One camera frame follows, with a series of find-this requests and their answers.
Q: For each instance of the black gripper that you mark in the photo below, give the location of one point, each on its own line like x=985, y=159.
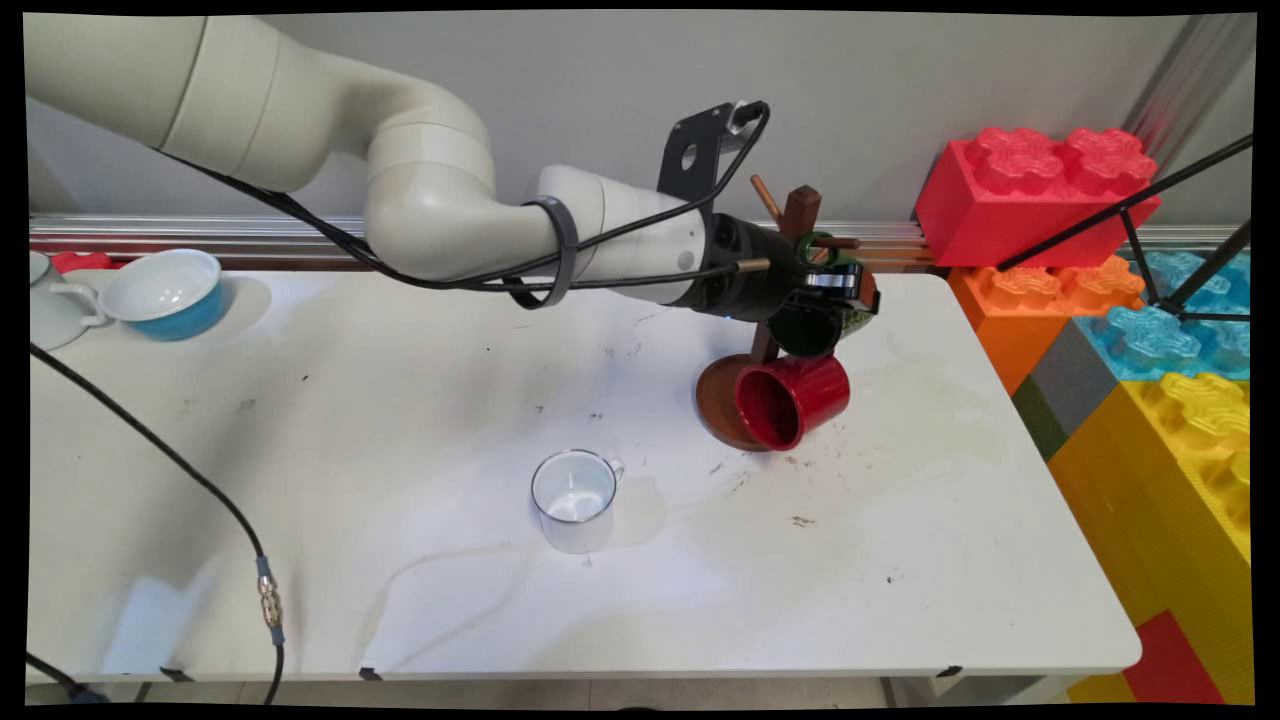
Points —
x=750, y=270

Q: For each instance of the green mug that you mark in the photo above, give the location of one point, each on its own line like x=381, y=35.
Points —
x=850, y=322

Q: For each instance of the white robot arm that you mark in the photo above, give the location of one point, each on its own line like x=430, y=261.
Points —
x=430, y=190

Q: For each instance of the brown wooden mug tree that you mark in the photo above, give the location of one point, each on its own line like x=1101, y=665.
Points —
x=800, y=205

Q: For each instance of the red mug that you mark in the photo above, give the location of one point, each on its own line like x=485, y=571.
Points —
x=810, y=390

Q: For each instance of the red giant toy brick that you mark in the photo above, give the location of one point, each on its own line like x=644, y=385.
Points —
x=1000, y=210

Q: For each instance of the orange giant toy brick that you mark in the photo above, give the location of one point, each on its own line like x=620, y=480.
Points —
x=1010, y=320

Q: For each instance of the dark green giant toy brick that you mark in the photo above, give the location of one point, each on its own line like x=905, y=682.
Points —
x=1040, y=420

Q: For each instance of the grey giant toy brick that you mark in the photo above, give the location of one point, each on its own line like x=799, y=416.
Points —
x=1075, y=385

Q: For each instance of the black tripod legs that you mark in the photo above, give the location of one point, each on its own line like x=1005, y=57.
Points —
x=1135, y=235

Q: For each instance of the cyan giant toy brick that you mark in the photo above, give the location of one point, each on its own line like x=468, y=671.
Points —
x=1150, y=340

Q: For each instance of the white enamel mug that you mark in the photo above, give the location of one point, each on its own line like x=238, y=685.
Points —
x=575, y=535

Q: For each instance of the yellow giant toy brick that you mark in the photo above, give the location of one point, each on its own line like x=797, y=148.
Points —
x=1160, y=500

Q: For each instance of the flat red toy brick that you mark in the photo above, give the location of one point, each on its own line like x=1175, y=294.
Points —
x=1175, y=665

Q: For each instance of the blue and white bowl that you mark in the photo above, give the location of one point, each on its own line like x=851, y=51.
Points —
x=190, y=310

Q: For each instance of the small red object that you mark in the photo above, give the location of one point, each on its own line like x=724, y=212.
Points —
x=75, y=262

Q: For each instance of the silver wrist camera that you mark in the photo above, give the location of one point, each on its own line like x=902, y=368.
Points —
x=746, y=115

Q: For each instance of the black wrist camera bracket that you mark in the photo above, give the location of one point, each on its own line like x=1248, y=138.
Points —
x=705, y=135

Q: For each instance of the aluminium profile post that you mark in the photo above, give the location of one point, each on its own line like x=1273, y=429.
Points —
x=1190, y=80

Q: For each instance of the aluminium rail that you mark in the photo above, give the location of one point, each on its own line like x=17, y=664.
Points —
x=200, y=235

